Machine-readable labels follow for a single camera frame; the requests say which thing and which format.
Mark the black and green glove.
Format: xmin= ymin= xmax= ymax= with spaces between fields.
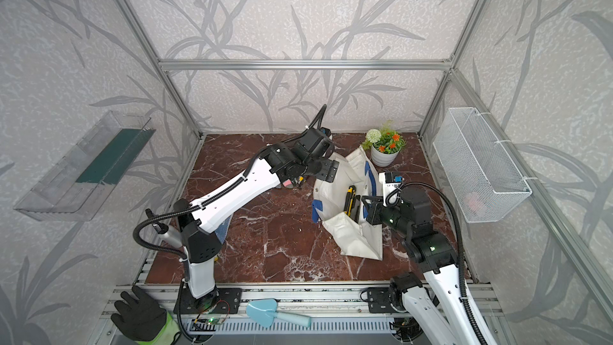
xmin=111 ymin=285 xmax=181 ymax=345

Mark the clear plastic wall bin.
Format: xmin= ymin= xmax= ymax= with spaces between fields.
xmin=14 ymin=111 xmax=156 ymax=221

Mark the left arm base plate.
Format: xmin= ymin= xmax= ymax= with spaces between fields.
xmin=173 ymin=287 xmax=243 ymax=315

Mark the blue dotted work glove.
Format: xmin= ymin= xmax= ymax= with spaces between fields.
xmin=215 ymin=215 xmax=233 ymax=244

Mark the white wire mesh basket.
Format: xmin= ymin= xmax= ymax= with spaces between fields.
xmin=434 ymin=107 xmax=533 ymax=224

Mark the white power adapter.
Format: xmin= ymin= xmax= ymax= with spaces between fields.
xmin=378 ymin=172 xmax=404 ymax=198

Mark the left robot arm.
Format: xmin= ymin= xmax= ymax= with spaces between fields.
xmin=132 ymin=106 xmax=339 ymax=299

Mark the black yellow art knife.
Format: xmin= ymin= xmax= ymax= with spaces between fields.
xmin=343 ymin=185 xmax=357 ymax=217

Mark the white Doraemon tote pouch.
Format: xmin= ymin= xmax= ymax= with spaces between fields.
xmin=312 ymin=147 xmax=383 ymax=260

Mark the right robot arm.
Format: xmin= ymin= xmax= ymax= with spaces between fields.
xmin=362 ymin=173 xmax=496 ymax=344

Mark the silver black spray bottle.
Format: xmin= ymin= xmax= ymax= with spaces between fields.
xmin=140 ymin=222 xmax=184 ymax=257

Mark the potted artificial flower plant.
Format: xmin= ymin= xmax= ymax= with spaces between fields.
xmin=361 ymin=121 xmax=406 ymax=168

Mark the light blue trowel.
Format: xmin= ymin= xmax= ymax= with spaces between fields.
xmin=246 ymin=299 xmax=311 ymax=328

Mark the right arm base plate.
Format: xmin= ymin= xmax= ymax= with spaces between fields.
xmin=359 ymin=287 xmax=397 ymax=314

